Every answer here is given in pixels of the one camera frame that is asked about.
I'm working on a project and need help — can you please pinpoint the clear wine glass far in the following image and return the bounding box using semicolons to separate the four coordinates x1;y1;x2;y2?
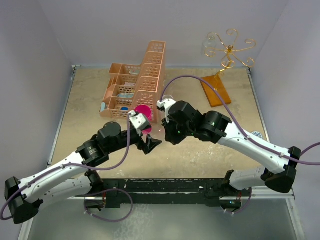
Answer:
202;32;217;48

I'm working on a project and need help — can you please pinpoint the wooden rack base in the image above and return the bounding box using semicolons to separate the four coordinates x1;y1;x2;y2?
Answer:
200;75;232;108

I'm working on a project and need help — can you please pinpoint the clear round wine glass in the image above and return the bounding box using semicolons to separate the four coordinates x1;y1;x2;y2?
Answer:
162;94;174;100

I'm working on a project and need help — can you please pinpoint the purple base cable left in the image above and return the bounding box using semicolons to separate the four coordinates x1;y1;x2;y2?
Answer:
83;187;134;222

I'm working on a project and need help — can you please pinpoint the peach plastic file organizer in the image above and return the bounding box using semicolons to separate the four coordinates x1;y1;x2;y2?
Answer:
99;40;166;123

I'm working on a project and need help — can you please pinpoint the blue white small jar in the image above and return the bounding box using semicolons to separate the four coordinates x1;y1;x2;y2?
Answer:
251;131;264;139

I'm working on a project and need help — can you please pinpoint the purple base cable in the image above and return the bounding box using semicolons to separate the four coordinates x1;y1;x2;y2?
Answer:
224;186;253;216
83;187;134;222

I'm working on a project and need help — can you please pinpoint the gold wire wine glass rack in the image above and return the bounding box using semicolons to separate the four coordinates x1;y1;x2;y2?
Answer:
202;28;257;76

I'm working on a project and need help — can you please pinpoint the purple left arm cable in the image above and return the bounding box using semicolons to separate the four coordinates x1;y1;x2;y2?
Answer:
0;111;133;221

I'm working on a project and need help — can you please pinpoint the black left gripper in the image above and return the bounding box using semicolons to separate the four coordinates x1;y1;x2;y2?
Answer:
106;124;161;154

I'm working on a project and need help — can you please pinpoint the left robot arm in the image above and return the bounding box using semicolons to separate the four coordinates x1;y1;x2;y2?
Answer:
0;122;162;224

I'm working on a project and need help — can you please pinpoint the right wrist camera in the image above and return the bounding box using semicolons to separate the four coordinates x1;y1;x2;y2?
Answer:
156;98;176;123

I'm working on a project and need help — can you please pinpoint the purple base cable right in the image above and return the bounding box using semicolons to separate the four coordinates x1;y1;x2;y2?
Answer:
224;186;253;216

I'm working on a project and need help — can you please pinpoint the pink wine glass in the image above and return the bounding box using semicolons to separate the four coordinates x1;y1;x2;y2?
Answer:
134;104;152;135

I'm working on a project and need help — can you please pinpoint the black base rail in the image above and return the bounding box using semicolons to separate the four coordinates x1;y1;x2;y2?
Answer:
73;174;253;210

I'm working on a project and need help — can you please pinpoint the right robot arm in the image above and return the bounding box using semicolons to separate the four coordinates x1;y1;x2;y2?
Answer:
157;99;301;196

